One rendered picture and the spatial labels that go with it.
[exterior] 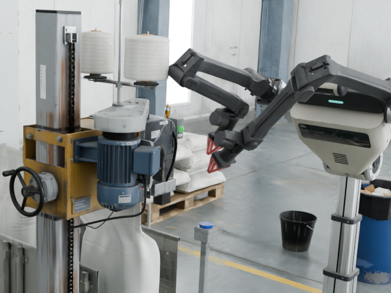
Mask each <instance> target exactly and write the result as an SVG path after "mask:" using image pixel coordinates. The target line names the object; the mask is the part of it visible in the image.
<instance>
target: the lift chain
mask: <svg viewBox="0 0 391 293"><path fill-rule="evenodd" d="M74 63H75V42H74V41H72V42H70V43H69V110H68V115H69V118H68V124H69V127H68V133H69V134H70V133H74V113H75V110H74V107H75V100H74V98H75V91H74V89H75V82H74V81H75V73H74V72H75V64H74ZM67 225H68V229H67V233H68V237H67V241H68V245H67V249H68V253H67V258H68V260H67V266H68V268H67V274H68V276H67V293H73V262H74V260H73V257H74V252H73V250H74V244H73V242H74V236H73V234H74V229H73V228H72V227H73V226H74V219H73V218H72V219H70V220H68V221H67Z"/></svg>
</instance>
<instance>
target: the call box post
mask: <svg viewBox="0 0 391 293"><path fill-rule="evenodd" d="M208 261H209V243H208V244H207V243H204V242H201V252H200V275H199V286H198V293H207V282H208Z"/></svg>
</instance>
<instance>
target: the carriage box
mask: <svg viewBox="0 0 391 293"><path fill-rule="evenodd" d="M95 135H97V136H101V135H102V131H99V130H96V129H95V128H94V118H93V117H82V118H81V127H80V132H78V133H70V134H65V135H63V134H58V133H57V134H56V133H51V132H48V131H42V130H37V129H35V124H31V125H24V126H23V166H27V167H29V168H31V169H33V170H34V171H35V172H36V173H37V174H39V173H42V172H48V173H51V174H52V175H53V176H54V177H55V178H56V180H57V183H58V195H57V197H56V199H54V200H53V201H49V202H45V203H44V205H43V207H42V210H41V211H42V212H45V213H49V214H51V215H54V216H58V217H61V218H63V219H65V220H70V219H72V218H74V217H77V216H81V215H85V214H88V213H91V212H95V211H97V210H101V209H104V207H102V206H101V205H100V204H99V203H98V201H97V188H96V185H97V181H99V179H98V178H97V162H87V161H85V162H79V163H74V162H73V141H74V139H78V138H84V137H90V136H95ZM36 141H41V142H46V143H49V144H54V145H58V146H62V147H65V165H62V166H53V165H49V164H46V163H41V162H38V161H36ZM30 177H32V175H31V174H30V173H28V172H26V171H24V182H25V183H26V186H28V185H29V179H30ZM87 197H91V208H90V209H86V210H83V211H80V212H77V213H74V201H76V200H79V199H83V198H87ZM38 204H39V203H37V202H36V201H35V200H34V199H33V198H31V197H27V201H26V204H25V207H30V208H33V209H37V207H38Z"/></svg>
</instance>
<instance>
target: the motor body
mask: <svg viewBox="0 0 391 293"><path fill-rule="evenodd" d="M140 140H141V139H140V137H138V136H136V137H135V138H131V139H125V140H117V139H110V138H105V137H103V136H102V135H101V136H99V137H98V142H97V178H98V179H99V181H97V185H96V188H97V201H98V203H99V204H100V205H101V206H102V207H104V208H107V209H114V210H123V209H129V208H132V207H134V206H135V205H136V204H137V202H138V199H139V190H140V189H141V188H140V183H139V182H138V181H137V180H136V176H137V174H135V173H133V171H132V152H133V151H134V150H135V149H136V148H138V147H139V146H140Z"/></svg>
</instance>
